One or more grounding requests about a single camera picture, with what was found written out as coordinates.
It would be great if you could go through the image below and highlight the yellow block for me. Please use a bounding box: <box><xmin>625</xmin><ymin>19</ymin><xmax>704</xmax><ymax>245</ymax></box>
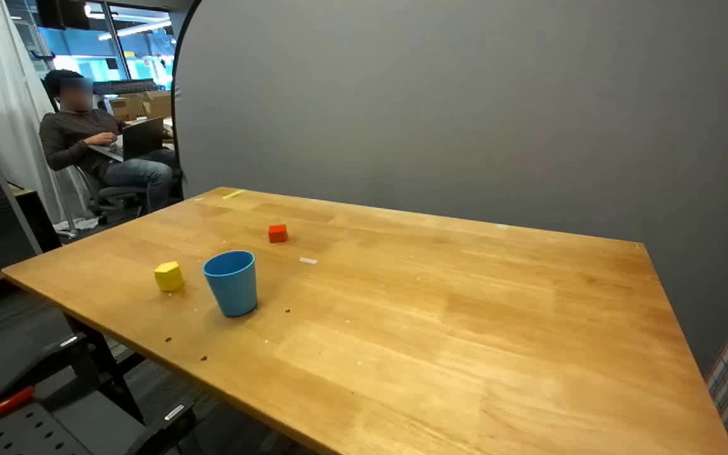
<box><xmin>151</xmin><ymin>261</ymin><xmax>187</xmax><ymax>297</ymax></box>

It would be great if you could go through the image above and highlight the blue plastic cup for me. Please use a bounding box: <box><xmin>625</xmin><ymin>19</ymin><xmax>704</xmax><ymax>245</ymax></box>
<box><xmin>203</xmin><ymin>248</ymin><xmax>260</xmax><ymax>322</ymax></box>

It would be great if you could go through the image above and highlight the grey backdrop panel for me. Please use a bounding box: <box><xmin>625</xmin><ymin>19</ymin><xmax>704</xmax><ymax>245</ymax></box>
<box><xmin>169</xmin><ymin>0</ymin><xmax>728</xmax><ymax>374</ymax></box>

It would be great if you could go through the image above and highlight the seated person with blurred face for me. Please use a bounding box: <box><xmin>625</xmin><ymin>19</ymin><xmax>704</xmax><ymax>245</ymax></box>
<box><xmin>37</xmin><ymin>68</ymin><xmax>183</xmax><ymax>216</ymax></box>

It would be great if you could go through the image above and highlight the white curtain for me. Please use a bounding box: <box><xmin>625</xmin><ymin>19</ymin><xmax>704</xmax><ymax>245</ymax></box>
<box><xmin>0</xmin><ymin>0</ymin><xmax>89</xmax><ymax>235</ymax></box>

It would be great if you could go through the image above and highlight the black table leg frame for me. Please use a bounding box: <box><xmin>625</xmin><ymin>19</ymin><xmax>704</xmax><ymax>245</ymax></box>
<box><xmin>0</xmin><ymin>311</ymin><xmax>203</xmax><ymax>455</ymax></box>

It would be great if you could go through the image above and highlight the orange handled tool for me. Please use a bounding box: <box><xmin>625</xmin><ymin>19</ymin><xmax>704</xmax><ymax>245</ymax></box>
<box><xmin>0</xmin><ymin>385</ymin><xmax>37</xmax><ymax>419</ymax></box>

